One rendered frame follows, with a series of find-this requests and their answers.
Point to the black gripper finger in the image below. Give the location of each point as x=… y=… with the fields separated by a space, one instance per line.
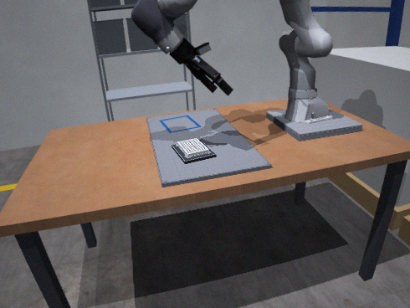
x=204 y=79
x=209 y=71

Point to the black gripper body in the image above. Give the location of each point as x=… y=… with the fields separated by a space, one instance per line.
x=184 y=52

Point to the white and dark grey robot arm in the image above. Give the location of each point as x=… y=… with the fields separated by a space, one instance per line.
x=307 y=39

